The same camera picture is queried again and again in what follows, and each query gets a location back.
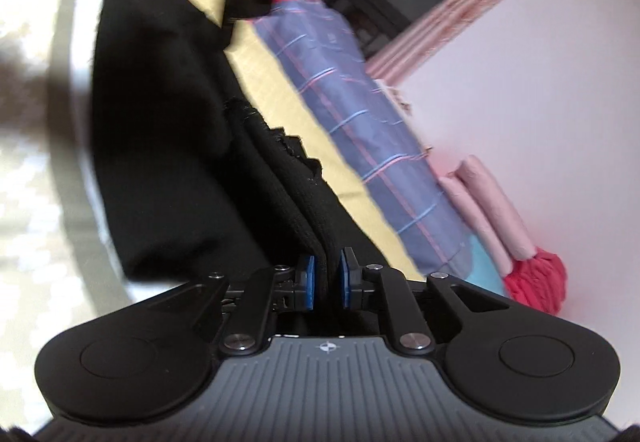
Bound yellow quilted blanket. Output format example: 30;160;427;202
112;0;427;284

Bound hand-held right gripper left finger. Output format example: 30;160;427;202
147;254;319;356

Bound teal grey quilt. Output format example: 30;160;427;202
462;244;509;299

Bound pink striped curtain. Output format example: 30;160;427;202
365;0;569;84

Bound beige crumpled cloth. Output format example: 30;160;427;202
372;78;417;116

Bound black pants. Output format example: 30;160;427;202
90;0;417;339

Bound red folded cloth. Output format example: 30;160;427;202
502;247;569;316

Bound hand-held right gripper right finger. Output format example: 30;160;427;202
339;247;508;356

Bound blue plaid quilt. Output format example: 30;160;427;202
252;0;474;276

